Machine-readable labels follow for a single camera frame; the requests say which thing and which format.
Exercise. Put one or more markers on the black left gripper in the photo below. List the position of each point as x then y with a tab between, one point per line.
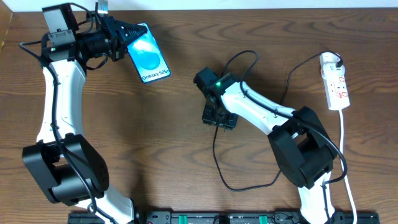
115	38

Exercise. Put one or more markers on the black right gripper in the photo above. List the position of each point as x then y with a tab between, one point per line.
219	117

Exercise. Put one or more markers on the blue Galaxy smartphone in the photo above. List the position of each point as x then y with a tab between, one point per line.
147	58

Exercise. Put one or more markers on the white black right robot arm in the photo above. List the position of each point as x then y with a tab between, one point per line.
304	152

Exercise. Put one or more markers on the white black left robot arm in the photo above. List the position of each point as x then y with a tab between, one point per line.
63	163

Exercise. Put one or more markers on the white USB charger plug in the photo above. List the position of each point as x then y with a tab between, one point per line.
331	65

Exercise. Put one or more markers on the white power strip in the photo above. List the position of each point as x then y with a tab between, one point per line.
335	89

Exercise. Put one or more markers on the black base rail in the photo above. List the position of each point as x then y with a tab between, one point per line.
231	218

